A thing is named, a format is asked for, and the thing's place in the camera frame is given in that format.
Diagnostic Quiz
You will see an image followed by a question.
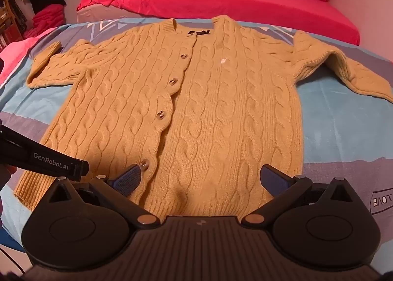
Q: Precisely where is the wooden shelf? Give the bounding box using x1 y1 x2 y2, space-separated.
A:
0 0 25 50

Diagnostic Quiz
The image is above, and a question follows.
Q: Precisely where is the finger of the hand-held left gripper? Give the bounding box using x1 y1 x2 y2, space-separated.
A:
72 158 90 182

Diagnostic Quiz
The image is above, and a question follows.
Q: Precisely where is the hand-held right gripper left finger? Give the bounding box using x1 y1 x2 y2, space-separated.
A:
46 163 162 229

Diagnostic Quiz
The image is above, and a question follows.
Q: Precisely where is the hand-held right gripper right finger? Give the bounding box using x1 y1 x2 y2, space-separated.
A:
241 164 353 229

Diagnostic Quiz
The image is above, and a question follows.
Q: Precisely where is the pink cloth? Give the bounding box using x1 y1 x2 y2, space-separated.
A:
0 28 59 85

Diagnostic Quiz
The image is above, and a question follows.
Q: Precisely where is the bed with red sheet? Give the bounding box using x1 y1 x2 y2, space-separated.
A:
76 0 360 46

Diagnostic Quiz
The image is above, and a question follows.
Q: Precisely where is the pile of red clothes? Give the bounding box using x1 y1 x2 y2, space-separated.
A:
23 4 66 39

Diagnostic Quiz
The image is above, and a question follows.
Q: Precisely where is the yellow cable-knit cardigan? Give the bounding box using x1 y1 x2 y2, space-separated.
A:
14 15 393 218

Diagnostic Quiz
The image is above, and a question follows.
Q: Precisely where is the blue grey printed bedsheet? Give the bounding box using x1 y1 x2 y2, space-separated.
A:
0 17 393 251

